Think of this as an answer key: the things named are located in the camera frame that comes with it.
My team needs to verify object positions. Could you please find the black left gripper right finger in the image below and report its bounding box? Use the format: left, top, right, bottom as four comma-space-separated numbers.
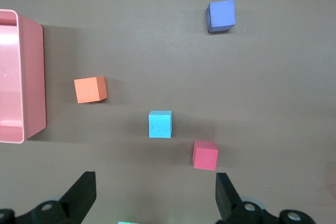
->
215, 173, 314, 224

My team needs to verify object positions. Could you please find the red foam block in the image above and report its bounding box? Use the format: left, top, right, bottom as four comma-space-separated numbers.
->
193, 140, 219, 170

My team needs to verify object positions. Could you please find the light blue foam block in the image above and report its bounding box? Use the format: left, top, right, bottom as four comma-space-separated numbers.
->
148, 110, 173, 139

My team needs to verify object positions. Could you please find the orange foam block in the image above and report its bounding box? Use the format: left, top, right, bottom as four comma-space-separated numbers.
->
73, 76, 108, 104

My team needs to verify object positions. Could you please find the purple foam block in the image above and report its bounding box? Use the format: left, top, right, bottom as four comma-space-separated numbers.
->
205, 0, 236, 34

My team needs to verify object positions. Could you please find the brown table cover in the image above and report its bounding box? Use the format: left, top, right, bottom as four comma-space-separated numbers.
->
0, 0, 336, 224

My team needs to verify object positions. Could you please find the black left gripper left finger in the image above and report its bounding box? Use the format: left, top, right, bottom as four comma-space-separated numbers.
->
0, 170, 97, 224

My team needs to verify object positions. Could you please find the pink plastic bin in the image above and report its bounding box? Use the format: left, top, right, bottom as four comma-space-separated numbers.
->
0, 8, 47, 145

